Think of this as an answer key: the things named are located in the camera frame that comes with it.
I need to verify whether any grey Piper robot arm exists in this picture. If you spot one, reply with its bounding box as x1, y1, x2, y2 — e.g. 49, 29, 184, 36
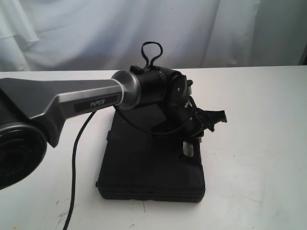
0, 65, 227, 189

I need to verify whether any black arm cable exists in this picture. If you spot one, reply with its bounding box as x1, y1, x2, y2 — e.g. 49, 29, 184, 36
62, 41, 192, 230

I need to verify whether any white backdrop curtain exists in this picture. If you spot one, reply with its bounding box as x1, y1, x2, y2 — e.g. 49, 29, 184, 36
0, 0, 307, 71

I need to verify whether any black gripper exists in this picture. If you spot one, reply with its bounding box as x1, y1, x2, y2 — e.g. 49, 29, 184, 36
167, 96, 227, 158

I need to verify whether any black plastic tool case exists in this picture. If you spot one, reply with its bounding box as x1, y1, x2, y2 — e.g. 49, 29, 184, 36
96, 113, 206, 203

